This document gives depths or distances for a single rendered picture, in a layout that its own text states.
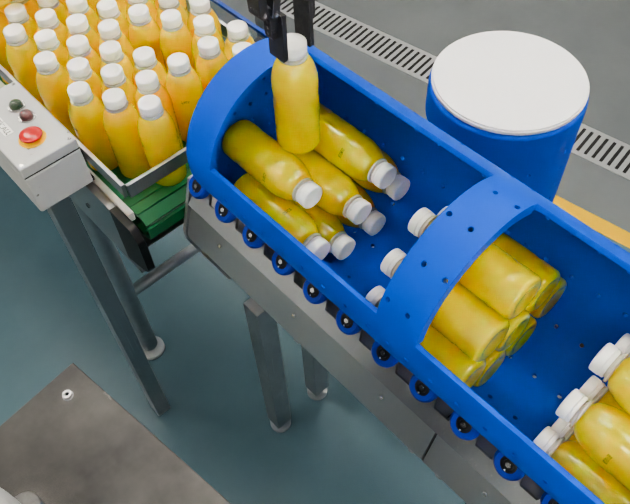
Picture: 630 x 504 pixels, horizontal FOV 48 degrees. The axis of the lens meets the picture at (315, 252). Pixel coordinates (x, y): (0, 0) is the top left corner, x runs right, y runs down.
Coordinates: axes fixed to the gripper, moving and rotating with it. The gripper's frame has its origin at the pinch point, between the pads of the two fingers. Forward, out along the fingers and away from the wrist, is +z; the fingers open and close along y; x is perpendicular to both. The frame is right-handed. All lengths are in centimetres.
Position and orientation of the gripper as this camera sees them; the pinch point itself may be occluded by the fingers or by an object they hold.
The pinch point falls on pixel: (290, 27)
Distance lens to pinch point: 95.2
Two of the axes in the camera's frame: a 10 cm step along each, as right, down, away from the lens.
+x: -6.8, -5.8, 4.5
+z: 0.3, 5.9, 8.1
